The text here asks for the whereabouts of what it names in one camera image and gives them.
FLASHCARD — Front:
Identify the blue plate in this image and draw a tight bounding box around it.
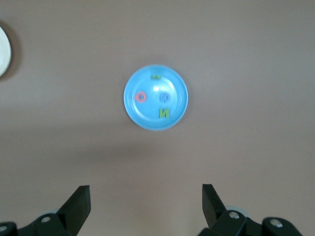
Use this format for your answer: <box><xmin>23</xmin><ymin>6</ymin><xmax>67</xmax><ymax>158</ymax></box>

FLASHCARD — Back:
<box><xmin>123</xmin><ymin>64</ymin><xmax>189</xmax><ymax>131</ymax></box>

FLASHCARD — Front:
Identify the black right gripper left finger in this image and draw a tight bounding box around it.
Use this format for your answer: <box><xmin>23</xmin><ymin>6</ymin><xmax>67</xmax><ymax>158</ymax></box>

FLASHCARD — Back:
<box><xmin>0</xmin><ymin>184</ymin><xmax>92</xmax><ymax>236</ymax></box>

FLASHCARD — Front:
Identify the red letter Q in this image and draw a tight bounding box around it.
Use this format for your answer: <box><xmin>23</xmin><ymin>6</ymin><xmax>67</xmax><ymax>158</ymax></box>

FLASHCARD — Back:
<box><xmin>134</xmin><ymin>90</ymin><xmax>148</xmax><ymax>103</ymax></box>

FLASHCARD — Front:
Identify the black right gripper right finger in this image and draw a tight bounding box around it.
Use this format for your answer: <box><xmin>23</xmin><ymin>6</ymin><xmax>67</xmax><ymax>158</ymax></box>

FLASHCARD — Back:
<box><xmin>199</xmin><ymin>184</ymin><xmax>306</xmax><ymax>236</ymax></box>

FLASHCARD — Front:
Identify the beige plate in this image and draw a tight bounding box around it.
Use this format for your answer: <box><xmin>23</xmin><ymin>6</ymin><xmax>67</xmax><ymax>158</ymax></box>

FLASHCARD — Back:
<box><xmin>0</xmin><ymin>26</ymin><xmax>12</xmax><ymax>78</ymax></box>

